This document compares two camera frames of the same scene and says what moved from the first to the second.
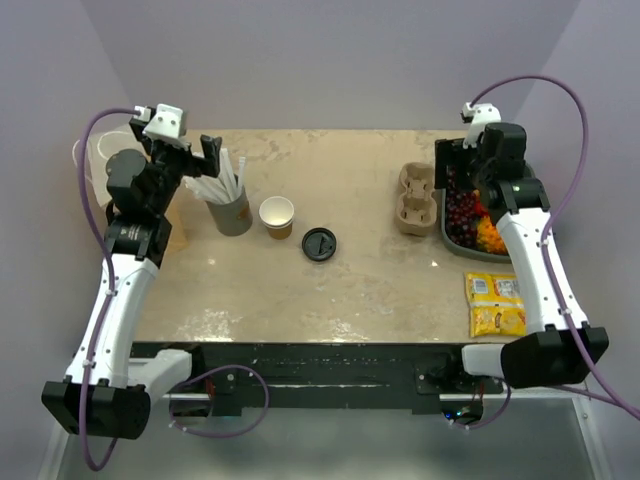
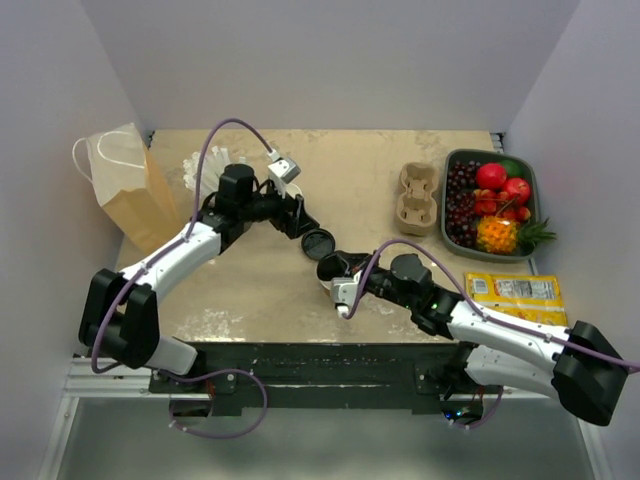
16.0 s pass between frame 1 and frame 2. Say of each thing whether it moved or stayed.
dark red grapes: stayed
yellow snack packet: stayed
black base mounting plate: stayed
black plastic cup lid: stayed
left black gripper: moved
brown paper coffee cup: moved
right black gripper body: moved
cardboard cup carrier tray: stayed
